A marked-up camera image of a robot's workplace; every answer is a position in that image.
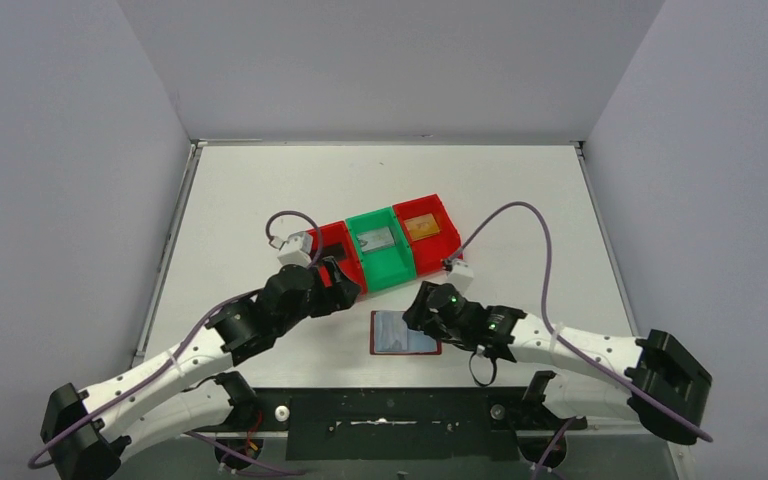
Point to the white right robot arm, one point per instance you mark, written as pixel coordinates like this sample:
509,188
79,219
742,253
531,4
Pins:
653,380

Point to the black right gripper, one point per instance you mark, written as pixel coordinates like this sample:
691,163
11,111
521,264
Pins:
420,316

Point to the green plastic bin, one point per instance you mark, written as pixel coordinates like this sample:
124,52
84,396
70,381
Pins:
389,267

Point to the black card in bin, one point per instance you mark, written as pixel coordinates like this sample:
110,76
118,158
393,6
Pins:
335,251

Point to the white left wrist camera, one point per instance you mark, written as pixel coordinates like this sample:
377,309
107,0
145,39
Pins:
296,250

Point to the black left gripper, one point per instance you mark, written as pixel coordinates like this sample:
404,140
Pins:
330,287

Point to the aluminium table edge rail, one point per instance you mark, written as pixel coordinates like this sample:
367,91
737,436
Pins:
167,252

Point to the red leather card holder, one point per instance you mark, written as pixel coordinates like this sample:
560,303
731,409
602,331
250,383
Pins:
400,334

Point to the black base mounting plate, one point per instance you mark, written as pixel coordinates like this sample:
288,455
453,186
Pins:
394,424

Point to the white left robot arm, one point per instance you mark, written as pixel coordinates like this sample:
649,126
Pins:
89,432

